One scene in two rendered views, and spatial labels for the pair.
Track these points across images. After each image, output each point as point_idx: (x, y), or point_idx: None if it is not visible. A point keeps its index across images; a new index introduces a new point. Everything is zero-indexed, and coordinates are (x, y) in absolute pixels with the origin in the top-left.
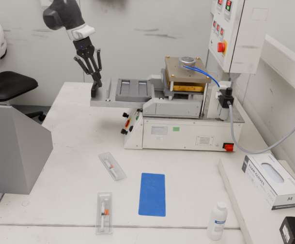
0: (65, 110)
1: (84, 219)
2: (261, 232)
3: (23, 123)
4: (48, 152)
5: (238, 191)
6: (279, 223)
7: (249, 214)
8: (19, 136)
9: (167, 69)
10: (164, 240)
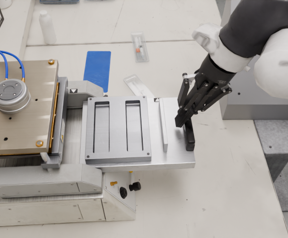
0: (254, 220)
1: (155, 45)
2: (13, 29)
3: (228, 13)
4: (221, 101)
5: (12, 60)
6: None
7: (14, 41)
8: (224, 10)
9: (54, 85)
10: (90, 35)
